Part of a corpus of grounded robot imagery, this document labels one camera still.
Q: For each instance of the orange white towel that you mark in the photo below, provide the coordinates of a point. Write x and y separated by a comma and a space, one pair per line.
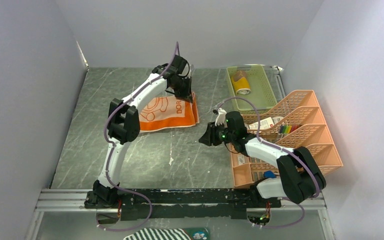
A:
167, 112

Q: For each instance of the green plastic basket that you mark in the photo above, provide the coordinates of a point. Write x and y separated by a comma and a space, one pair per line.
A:
262, 95

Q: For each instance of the colourful markers set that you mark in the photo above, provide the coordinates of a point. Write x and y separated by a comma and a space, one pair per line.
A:
287, 129

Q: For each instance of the orange plastic compartment tray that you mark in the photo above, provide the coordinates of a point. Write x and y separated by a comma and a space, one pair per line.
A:
247, 170

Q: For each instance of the brown yellow bear towel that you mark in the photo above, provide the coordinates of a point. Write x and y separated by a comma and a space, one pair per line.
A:
240, 84

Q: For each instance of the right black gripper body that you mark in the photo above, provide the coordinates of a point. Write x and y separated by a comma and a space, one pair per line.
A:
223, 134

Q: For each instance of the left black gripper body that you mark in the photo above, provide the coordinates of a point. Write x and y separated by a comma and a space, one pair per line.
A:
183, 88

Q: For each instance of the white label box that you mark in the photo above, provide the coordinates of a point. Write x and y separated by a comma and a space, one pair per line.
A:
263, 124

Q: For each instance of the blue cap item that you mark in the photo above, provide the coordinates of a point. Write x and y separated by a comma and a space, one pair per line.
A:
269, 175

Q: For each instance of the teal cartoon card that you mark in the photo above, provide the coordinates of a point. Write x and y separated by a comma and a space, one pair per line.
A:
197, 233

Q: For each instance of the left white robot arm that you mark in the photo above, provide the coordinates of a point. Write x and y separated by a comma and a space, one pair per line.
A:
123, 122

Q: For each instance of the black white striped cloth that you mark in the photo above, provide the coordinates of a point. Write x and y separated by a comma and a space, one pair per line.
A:
159, 234

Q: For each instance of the orange plastic file organizer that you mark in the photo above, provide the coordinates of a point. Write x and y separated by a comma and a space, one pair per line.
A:
301, 107

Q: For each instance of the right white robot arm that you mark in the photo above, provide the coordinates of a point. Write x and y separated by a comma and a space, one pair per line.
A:
299, 177

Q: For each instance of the aluminium frame rail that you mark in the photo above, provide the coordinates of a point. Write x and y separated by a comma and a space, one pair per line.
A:
60, 215

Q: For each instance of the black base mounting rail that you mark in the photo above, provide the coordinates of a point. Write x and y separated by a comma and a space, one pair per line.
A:
181, 203

